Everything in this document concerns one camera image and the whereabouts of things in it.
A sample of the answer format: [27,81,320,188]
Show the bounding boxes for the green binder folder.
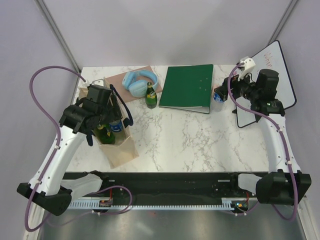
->
[159,64,214,114]

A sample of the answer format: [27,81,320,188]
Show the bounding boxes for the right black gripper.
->
[214,68,261,102]

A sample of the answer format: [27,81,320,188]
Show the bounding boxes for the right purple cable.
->
[229,62,300,223]

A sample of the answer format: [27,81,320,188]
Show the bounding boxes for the green glass bottle in bag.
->
[95,125,116,145]

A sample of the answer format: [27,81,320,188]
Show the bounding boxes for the blue cap water bottle front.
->
[109,120,126,142]

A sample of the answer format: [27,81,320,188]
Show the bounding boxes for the green glass bottle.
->
[95,125,116,145]
[145,82,158,109]

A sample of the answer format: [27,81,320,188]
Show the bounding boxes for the blue cap water bottle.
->
[109,120,126,142]
[212,92,224,112]

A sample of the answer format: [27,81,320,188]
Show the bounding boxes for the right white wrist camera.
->
[238,56,256,76]

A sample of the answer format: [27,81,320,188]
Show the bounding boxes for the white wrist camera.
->
[238,56,256,76]
[83,78,105,87]

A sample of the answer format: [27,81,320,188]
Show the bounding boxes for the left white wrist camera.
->
[83,78,105,87]

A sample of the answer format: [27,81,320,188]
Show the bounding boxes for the light blue headphones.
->
[122,69,159,98]

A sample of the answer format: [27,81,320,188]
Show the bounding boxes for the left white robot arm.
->
[17,84,122,216]

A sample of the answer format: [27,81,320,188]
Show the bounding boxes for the small whiteboard with writing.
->
[236,40,297,128]

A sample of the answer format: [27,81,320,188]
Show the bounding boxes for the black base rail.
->
[62,171,261,207]

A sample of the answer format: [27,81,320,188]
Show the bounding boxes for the brown cardboard sheet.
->
[103,66,163,103]

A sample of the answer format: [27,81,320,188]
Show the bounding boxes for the white cable duct strip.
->
[67,197,248,211]

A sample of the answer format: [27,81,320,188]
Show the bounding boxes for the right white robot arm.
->
[213,69,312,206]

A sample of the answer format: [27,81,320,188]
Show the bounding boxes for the beige canvas tote bag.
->
[78,76,140,169]

